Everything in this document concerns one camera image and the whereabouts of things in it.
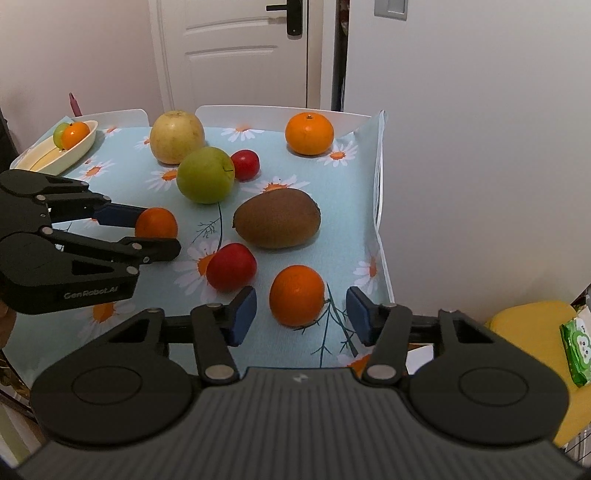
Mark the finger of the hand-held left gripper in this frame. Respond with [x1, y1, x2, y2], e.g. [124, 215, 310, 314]
[36, 173, 150, 228]
[41, 226, 182, 280]

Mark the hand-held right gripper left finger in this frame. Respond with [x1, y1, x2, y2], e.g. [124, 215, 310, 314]
[108, 285, 258, 382]

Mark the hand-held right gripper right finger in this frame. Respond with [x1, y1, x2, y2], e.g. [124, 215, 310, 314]
[346, 286, 496, 387]

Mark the small orange tangerine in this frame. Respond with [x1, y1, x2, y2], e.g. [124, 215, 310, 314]
[135, 208, 178, 240]
[61, 121, 91, 151]

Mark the large green apple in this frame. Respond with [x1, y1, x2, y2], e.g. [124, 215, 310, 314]
[176, 147, 236, 205]

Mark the cream oval plate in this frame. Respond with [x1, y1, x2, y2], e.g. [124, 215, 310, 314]
[10, 120, 99, 175]

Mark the brown kiwi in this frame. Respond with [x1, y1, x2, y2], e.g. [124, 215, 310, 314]
[232, 188, 321, 250]

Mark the small red plum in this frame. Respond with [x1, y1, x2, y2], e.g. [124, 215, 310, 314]
[230, 150, 260, 182]

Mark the large yellow pear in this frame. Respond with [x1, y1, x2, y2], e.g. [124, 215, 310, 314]
[149, 110, 206, 165]

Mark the white chair back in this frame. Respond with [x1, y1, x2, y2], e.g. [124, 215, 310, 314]
[195, 105, 372, 133]
[74, 109, 150, 128]

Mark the light blue daisy tablecloth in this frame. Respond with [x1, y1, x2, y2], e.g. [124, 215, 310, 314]
[0, 110, 394, 384]

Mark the yellow chair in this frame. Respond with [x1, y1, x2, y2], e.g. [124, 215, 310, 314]
[485, 301, 591, 448]

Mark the white panelled door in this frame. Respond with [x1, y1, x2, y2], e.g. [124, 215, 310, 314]
[148, 0, 324, 130]

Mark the green tissue packet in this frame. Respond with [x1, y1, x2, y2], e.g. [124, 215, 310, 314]
[560, 307, 591, 387]

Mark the white wire rack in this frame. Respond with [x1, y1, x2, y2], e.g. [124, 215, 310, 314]
[558, 422, 591, 467]

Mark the black door handle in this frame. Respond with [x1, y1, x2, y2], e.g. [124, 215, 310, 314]
[266, 0, 304, 36]

